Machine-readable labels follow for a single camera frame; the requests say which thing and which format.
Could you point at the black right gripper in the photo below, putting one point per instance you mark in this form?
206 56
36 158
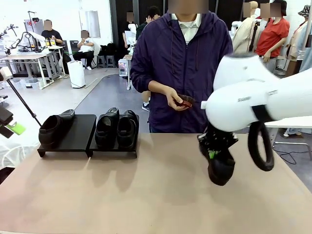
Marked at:
219 139

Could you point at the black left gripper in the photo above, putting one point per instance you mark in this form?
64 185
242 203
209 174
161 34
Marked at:
5 117

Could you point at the black leather dress shoe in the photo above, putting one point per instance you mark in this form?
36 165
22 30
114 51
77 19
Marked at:
126 134
221 173
106 134
48 136

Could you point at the red-brown shoe brush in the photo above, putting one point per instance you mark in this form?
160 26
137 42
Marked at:
186 100

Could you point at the person's right forearm purple sleeve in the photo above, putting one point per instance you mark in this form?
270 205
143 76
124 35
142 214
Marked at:
141 80

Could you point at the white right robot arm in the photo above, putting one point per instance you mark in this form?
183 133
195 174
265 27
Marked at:
243 92

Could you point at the black metal shoe stand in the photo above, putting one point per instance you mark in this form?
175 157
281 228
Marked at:
80 136
109 152

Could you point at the person's right hand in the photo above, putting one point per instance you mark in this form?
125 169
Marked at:
168 96

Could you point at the white mesh cloth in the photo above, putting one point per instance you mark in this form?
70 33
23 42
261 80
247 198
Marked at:
14 153

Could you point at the clear plastic storage bin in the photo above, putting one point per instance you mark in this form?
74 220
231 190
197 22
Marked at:
33 84

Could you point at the white box on tripod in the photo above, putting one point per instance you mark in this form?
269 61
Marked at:
5 73

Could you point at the wood-topped work table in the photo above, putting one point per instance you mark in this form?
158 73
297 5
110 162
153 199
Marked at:
24 56

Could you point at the white air purifier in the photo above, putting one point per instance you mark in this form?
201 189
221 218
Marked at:
76 74

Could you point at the white sneaker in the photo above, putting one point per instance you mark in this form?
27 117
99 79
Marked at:
145 107

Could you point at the white side table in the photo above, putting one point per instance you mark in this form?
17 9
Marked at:
292 123

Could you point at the person in purple jacket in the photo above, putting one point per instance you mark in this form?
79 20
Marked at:
185 73

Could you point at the man in black clothes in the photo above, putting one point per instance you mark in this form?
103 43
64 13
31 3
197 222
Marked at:
51 34

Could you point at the man in white shirt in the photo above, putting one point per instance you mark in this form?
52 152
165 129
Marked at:
85 47

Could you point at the grey plastic stool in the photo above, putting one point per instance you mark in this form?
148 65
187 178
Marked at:
101 61
111 61

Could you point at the white box appliance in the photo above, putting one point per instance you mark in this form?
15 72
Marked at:
122 68

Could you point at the black backpack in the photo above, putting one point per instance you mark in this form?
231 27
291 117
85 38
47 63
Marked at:
111 48

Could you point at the mannequin in beige coat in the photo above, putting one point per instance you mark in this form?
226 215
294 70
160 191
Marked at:
243 34

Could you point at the black tripod pole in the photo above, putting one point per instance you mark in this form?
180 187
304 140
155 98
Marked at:
254 36

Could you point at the person in dark green shirt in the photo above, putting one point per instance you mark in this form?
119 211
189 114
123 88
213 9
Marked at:
143 29

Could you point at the white humanoid robot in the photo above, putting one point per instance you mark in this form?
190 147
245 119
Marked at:
132 31

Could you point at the black camera tripod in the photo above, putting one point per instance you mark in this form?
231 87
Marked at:
24 103

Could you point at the silver wall panel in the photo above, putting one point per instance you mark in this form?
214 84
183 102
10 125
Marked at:
89 23

